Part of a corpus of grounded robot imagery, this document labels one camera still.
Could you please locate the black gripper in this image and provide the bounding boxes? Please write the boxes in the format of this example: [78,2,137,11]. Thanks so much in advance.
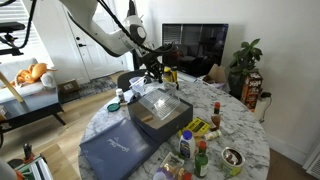
[140,49,166,84]

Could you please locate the frosted plastic cup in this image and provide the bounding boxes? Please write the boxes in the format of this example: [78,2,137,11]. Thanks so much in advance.
[128,76,148,96]

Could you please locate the navy blue shoe box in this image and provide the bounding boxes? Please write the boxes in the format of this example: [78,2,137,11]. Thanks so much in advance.
[127,88,194,144]

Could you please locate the navy blue shoe box lid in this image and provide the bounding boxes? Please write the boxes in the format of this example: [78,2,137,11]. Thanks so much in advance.
[79,117,161,180]

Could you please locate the cardboard box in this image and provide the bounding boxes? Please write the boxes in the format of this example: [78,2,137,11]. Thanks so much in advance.
[57,79,81,95]

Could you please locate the purple cup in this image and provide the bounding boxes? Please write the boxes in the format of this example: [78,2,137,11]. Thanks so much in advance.
[152,166,174,180]

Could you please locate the yellow vitamin bottle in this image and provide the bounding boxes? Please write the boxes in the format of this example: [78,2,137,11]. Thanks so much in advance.
[163,67,174,84]

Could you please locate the dark bottle yellow label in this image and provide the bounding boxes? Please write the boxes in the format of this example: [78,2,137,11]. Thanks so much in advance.
[171,65,180,90]

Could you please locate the black chair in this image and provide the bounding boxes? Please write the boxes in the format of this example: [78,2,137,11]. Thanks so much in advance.
[116,68,153,93]

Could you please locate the white pill bottle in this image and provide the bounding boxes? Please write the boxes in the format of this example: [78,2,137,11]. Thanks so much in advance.
[115,88,126,104]

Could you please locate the black flat screen television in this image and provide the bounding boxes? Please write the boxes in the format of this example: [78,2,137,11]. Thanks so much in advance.
[161,23,230,78]

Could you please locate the green round lid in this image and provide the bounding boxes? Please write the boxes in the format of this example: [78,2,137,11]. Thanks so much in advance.
[106,102,122,113]

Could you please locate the brown paper bag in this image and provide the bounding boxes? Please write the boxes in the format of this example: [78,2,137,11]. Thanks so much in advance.
[202,63,228,84]

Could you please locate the grey patterned rug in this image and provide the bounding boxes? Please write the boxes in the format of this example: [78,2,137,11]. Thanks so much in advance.
[78,75,118,98]

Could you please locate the yellow black packet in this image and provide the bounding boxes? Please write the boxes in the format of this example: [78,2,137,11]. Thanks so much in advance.
[179,116,212,138]

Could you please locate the white panel door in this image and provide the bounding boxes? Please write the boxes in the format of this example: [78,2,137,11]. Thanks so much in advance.
[63,0,129,84]

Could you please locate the hot sauce bottle red cap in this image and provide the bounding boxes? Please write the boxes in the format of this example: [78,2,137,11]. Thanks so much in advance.
[210,101,222,132]

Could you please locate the white bottle blue cap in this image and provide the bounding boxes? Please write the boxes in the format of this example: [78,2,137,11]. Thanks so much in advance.
[178,129,197,159]

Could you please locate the small white lying bottle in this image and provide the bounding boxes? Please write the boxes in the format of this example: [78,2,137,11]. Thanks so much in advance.
[203,129,223,142]

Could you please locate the clear snack packet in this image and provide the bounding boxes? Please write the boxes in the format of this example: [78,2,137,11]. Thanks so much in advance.
[159,151,186,174]

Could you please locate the potted green plant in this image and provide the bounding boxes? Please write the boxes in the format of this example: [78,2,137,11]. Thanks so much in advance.
[228,38,264,99]

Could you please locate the orange black game carton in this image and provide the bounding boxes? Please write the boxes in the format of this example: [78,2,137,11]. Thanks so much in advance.
[240,71,264,113]

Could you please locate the green glass bottle red cap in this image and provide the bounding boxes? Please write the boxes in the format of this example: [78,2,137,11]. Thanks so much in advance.
[193,140,210,179]

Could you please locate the red wrapped item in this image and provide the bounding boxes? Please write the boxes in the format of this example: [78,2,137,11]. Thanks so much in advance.
[173,166,194,180]

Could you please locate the white plush toy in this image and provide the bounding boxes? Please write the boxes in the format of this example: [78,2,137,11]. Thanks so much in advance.
[39,70,58,90]

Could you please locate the white floor appliance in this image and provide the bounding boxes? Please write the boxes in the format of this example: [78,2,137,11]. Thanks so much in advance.
[254,91,273,124]

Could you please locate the open green tin can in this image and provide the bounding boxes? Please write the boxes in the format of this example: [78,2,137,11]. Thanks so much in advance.
[219,147,246,178]

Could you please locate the orange plush toy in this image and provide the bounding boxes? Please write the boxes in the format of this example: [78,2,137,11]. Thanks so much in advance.
[9,62,58,88]

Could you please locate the wooden pole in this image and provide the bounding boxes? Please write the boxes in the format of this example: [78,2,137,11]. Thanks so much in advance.
[0,71,25,104]

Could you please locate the black red clamp stand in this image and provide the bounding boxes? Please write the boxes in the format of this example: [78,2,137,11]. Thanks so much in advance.
[6,143,54,180]

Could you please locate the white window blinds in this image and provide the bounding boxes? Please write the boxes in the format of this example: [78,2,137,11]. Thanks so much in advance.
[0,0,34,48]

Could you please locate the white floor heater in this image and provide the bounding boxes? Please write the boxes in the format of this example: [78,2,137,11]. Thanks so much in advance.
[302,146,320,180]

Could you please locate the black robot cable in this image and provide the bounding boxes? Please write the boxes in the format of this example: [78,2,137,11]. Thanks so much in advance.
[95,0,178,58]

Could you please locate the grey daybed black frame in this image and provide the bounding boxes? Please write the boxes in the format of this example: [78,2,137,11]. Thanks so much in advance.
[0,57,67,134]

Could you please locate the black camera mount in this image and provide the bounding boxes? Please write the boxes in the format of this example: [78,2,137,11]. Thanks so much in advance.
[0,21,27,57]

